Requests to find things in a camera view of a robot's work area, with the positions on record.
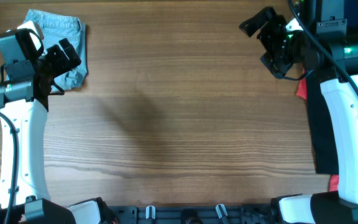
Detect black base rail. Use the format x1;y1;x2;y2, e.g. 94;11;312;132
110;203;280;224

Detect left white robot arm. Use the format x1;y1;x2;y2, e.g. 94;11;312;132
0;26;117;223

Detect black garment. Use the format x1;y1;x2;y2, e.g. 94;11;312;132
305;74;341;175

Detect red garment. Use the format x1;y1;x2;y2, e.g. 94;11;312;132
295;70;340;192

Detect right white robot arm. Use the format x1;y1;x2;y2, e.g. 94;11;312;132
240;0;358;223

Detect light blue denim shorts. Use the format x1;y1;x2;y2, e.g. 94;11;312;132
6;8;89;93

